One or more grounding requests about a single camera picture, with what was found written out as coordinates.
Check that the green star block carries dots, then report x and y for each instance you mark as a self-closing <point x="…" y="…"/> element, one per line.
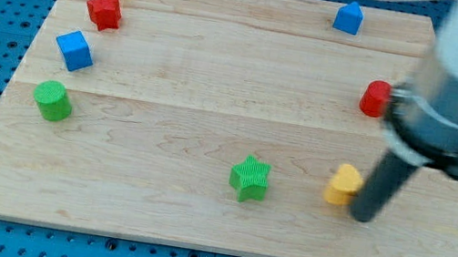
<point x="249" y="179"/>

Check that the red star block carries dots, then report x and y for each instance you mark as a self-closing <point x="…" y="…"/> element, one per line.
<point x="105" y="14"/>

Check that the light wooden board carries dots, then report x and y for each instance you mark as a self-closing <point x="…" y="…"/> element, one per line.
<point x="186" y="89"/>

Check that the yellow heart block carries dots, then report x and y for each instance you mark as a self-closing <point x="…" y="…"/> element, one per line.
<point x="343" y="185"/>

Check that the red cylinder block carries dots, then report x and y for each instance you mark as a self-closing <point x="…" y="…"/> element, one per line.
<point x="375" y="98"/>

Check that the blue pentagon prism block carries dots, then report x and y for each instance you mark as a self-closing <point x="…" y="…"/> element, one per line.
<point x="349" y="18"/>

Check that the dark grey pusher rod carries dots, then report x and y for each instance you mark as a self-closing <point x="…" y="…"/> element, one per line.
<point x="385" y="180"/>

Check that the blue cube block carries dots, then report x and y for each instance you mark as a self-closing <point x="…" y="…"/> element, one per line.
<point x="75" y="50"/>

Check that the green cylinder block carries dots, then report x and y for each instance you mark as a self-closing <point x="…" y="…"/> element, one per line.
<point x="52" y="100"/>

